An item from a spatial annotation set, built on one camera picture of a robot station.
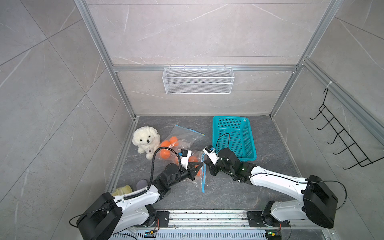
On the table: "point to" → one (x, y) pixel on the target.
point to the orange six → (173, 139)
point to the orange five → (165, 143)
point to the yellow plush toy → (122, 191)
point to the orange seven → (165, 153)
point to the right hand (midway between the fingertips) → (205, 161)
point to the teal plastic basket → (241, 142)
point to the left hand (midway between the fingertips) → (204, 163)
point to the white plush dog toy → (147, 139)
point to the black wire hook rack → (344, 135)
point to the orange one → (193, 159)
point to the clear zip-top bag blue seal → (197, 156)
